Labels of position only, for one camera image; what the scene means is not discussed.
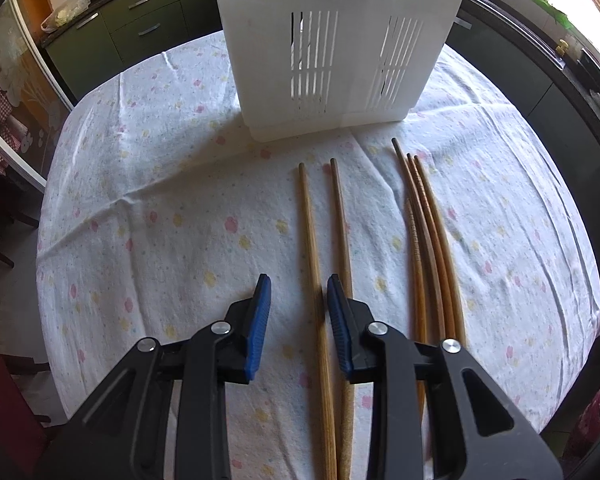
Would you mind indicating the brown ridged chopstick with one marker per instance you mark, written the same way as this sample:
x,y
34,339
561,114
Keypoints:
x,y
417,279

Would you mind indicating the dark red chair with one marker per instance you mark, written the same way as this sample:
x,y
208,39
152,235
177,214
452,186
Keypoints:
x,y
21,433

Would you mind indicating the white floral tablecloth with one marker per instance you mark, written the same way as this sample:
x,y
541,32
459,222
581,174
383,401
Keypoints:
x,y
160,211

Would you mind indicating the white plastic utensil caddy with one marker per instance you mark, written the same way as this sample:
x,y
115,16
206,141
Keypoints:
x,y
302,66

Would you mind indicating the dark green kitchen cabinet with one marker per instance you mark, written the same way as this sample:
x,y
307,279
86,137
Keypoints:
x,y
113,35

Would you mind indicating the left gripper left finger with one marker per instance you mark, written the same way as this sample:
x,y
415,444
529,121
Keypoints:
x,y
227,351

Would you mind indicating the dark kitchen counter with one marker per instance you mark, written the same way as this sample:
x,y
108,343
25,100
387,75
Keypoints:
x,y
544,91

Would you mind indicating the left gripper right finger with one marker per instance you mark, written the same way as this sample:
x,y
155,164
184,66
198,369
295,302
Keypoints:
x,y
373,352

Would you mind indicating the glass door with curtain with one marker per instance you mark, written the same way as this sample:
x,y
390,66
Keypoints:
x,y
33,107

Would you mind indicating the brown wooden chopstick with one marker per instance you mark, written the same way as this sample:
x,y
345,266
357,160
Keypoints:
x,y
435,325
453,316

